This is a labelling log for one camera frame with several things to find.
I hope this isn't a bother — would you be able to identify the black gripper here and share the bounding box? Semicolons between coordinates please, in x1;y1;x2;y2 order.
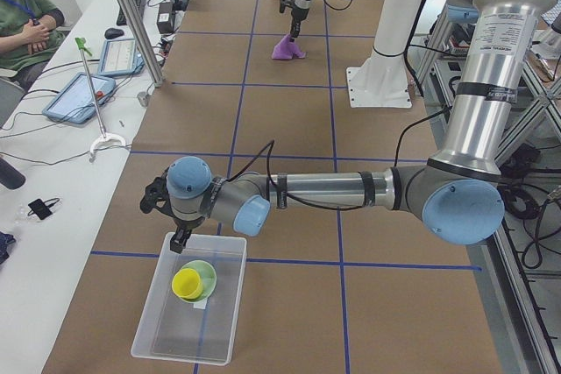
279;0;309;41
139;174;192;254

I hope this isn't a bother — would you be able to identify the purple cloth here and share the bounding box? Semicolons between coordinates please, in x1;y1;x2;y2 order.
271;34;306;60

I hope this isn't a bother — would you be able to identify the yellow plastic cup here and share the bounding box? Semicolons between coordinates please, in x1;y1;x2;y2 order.
171;268;203;300

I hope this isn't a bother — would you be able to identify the light green bowl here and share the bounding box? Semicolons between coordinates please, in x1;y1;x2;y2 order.
181;260;217;302

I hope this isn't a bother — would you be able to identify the clear plastic box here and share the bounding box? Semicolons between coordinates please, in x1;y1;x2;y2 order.
131;232;246;366

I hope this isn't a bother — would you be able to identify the black power adapter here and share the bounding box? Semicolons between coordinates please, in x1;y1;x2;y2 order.
156;2;175;34

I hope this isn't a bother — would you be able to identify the small black device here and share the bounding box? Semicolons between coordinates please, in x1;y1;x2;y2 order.
27;197;60;220

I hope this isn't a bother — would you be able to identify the black keyboard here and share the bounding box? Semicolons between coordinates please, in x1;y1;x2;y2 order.
116;0;148;27

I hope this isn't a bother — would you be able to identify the blue tablet near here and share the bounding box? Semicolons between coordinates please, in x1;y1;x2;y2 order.
42;72;117;124

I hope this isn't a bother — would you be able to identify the blue tablet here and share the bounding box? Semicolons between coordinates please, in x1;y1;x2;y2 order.
42;72;117;124
97;39;144;77

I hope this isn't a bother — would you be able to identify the blue tablet far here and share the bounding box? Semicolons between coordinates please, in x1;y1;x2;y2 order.
97;39;144;77

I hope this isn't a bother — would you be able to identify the black computer mouse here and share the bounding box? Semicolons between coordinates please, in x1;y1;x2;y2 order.
104;28;124;40

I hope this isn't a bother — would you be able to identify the metal grabber stick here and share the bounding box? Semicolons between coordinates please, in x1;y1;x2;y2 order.
75;37;128;163

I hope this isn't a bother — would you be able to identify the seated person green shirt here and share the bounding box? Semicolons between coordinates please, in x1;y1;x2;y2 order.
1;0;65;90

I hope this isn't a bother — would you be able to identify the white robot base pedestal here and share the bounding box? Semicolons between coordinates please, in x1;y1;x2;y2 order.
346;0;422;109

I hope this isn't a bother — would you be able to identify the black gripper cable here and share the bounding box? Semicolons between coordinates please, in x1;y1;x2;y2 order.
225;104;455;211

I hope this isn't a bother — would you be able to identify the aluminium frame column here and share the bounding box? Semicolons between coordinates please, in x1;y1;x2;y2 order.
117;0;164;88

